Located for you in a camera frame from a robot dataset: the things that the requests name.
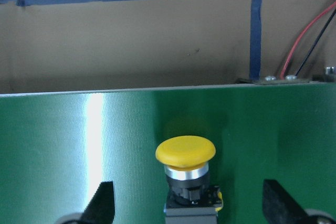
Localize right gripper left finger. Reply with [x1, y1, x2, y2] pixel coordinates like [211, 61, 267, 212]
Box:
[78, 181, 115, 224]

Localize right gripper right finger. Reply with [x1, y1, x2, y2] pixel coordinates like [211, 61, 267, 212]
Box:
[262, 179, 312, 223]

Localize yellow push button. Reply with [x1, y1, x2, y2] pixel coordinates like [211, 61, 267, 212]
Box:
[155, 135, 223, 223]

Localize green conveyor belt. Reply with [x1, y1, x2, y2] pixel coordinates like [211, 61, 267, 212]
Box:
[1, 82, 335, 223]

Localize red black conveyor wires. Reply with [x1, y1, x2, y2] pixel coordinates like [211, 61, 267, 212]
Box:
[279, 0, 336, 80]

